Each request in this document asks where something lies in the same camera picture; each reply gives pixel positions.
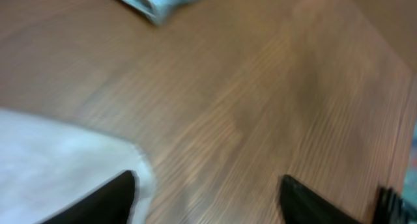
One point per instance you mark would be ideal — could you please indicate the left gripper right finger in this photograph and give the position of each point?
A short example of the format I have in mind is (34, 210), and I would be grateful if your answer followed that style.
(301, 205)

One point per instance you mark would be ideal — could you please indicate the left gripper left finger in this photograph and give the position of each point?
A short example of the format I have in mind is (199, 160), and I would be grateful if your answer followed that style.
(110, 204)

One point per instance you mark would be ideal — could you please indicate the beige shorts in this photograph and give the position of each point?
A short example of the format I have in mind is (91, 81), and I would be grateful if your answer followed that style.
(47, 165)

